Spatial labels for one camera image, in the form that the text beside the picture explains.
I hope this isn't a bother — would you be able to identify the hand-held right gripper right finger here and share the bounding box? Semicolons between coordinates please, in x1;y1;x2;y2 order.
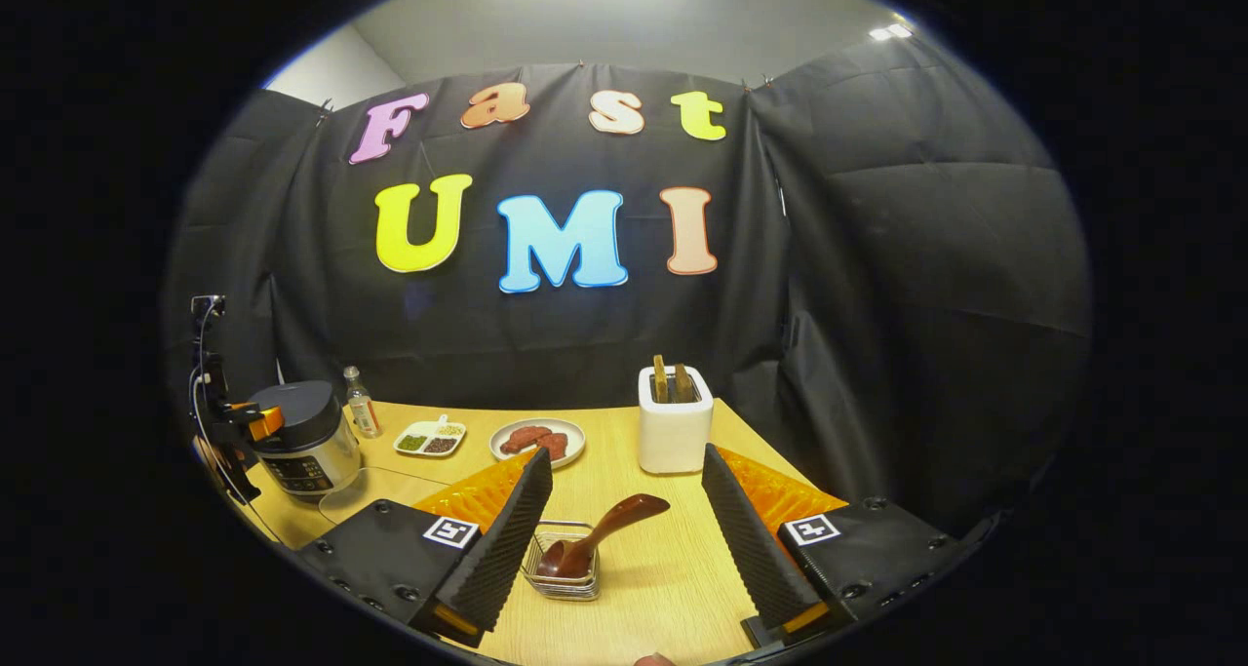
702;443;961;649

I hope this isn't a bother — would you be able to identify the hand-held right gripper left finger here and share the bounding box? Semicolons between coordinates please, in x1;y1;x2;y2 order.
295;449;554;647

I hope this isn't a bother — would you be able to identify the grey silver rice cooker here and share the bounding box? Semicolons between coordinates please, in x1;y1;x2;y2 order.
246;381;364;496

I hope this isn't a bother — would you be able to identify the clear wire chopstick holder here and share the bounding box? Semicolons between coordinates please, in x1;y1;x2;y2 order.
522;521;602;602

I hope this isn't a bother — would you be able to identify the brown wooden spoon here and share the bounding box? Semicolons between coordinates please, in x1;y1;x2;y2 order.
535;493;672;579

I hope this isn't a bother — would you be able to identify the small clear glass bottle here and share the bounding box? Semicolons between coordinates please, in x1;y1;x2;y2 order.
343;366;382;440

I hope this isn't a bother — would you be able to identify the white round plate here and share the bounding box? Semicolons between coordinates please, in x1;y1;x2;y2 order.
488;417;587;469

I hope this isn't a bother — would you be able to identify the white divided bean dish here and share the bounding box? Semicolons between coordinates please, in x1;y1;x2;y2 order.
393;414;468;458

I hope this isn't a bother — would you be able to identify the clear glass tray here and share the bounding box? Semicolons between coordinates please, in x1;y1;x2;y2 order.
317;464;459;529

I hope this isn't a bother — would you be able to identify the white toaster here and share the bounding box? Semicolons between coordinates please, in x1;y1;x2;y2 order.
638;364;715;475

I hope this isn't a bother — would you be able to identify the black backdrop cloth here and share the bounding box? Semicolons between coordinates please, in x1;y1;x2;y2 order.
161;37;1093;540

